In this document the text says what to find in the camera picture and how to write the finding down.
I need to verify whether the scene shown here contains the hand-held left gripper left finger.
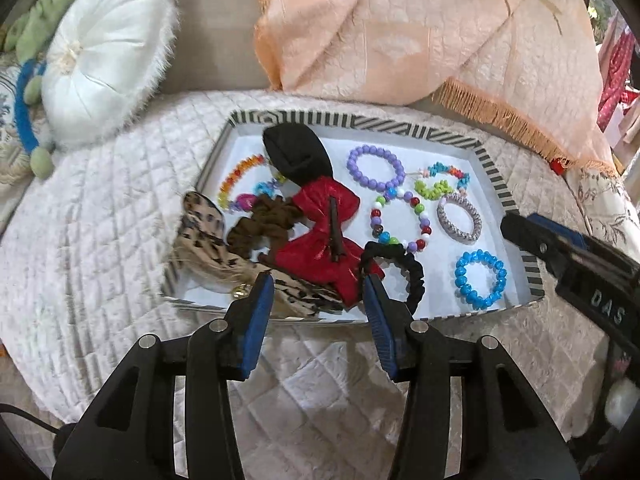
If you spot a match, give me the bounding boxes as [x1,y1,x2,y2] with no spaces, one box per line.
[51,270,276,480]

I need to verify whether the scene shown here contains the white soft object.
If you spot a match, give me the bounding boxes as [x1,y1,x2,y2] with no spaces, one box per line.
[602,377,640,431]

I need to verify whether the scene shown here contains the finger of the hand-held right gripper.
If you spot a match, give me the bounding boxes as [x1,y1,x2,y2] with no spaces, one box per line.
[527,212,631,271]
[500,212,586,281]

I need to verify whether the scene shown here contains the black cable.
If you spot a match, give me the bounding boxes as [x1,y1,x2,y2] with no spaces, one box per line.
[0,402,66,436]

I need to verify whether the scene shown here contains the pink and teal bead bracelet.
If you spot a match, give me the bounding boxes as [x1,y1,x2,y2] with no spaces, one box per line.
[230,177,288,213]

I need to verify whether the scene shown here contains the cream blue floral cloth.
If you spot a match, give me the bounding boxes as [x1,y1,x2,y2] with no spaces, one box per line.
[0,55,46,196]

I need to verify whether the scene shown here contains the black scrunchie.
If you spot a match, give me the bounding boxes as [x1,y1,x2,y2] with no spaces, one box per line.
[359,241,426,316]

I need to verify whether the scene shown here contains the floral embroidered pillow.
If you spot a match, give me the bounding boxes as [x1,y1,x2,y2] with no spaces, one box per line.
[565,160,640,241]

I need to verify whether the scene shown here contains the red dotted garment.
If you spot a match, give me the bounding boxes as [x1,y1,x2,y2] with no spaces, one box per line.
[597,25,640,126]

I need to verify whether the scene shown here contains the multicolour round bead bracelet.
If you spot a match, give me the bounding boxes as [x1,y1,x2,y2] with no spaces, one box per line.
[369,186,433,256]

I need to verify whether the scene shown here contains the black-white striped tray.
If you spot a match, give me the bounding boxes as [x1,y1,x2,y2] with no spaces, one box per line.
[162,108,546,323]

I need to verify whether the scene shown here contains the white quilted bed cover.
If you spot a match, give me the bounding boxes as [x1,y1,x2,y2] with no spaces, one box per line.
[0,89,616,480]

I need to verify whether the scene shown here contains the brown scrunchie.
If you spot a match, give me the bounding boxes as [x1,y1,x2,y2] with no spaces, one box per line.
[227,195,301,266]

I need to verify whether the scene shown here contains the blue bead bracelet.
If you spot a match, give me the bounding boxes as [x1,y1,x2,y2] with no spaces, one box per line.
[454,249,502,310]

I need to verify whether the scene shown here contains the rainbow bead bracelet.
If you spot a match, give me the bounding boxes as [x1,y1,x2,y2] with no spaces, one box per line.
[217,154,268,211]

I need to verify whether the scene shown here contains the purple bead bracelet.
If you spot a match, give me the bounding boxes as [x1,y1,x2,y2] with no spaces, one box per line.
[346,144,406,191]

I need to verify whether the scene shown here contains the red shiny hair bow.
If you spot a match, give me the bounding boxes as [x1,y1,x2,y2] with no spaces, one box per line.
[275,177,386,308]

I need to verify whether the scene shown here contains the black fabric hair bow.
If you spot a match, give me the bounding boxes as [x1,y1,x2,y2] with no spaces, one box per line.
[262,122,336,193]

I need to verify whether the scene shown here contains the green plush toy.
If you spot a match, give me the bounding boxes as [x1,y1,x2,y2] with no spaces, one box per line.
[0,0,81,63]

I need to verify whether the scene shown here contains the silver rhinestone bracelet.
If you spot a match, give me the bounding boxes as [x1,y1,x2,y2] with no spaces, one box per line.
[436,191,483,245]

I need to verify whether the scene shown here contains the peach fringed blanket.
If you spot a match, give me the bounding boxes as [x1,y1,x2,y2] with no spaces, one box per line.
[248,0,621,173]

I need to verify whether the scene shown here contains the round white cushion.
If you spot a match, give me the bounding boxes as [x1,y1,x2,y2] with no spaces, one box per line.
[40,0,181,151]

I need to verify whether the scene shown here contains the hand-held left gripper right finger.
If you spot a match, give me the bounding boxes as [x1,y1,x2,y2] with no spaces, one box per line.
[361,275,581,480]

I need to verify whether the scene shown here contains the blue plush cord green balls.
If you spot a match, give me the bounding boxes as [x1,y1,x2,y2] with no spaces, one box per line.
[14,57,56,178]

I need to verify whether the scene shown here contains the beige headboard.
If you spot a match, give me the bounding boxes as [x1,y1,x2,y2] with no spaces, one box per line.
[75,0,281,108]

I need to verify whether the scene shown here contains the leopard print hair bow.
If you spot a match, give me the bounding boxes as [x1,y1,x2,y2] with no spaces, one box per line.
[167,191,341,318]

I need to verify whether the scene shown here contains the green orange flower bead bracelet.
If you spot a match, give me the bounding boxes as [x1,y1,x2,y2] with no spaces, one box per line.
[414,161,472,200]

